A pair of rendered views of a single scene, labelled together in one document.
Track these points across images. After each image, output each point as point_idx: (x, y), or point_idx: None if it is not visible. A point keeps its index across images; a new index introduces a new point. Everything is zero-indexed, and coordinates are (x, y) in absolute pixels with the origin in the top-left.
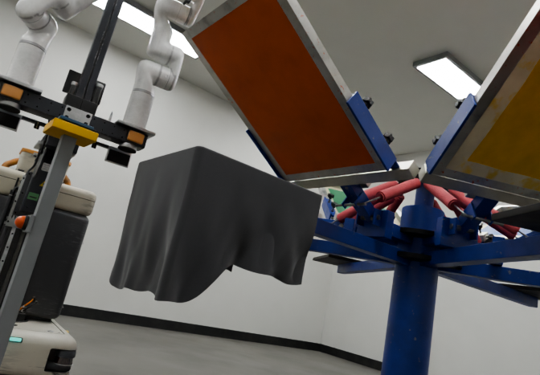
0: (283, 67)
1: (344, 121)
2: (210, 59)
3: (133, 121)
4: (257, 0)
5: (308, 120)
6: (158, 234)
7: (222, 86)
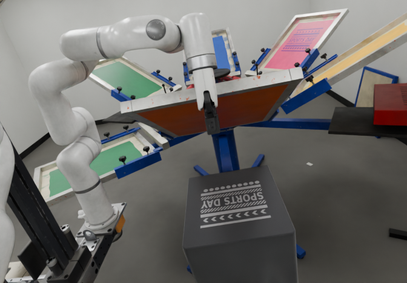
0: (241, 109)
1: (262, 115)
2: (154, 117)
3: (109, 216)
4: (264, 89)
5: (232, 119)
6: (266, 278)
7: (152, 124)
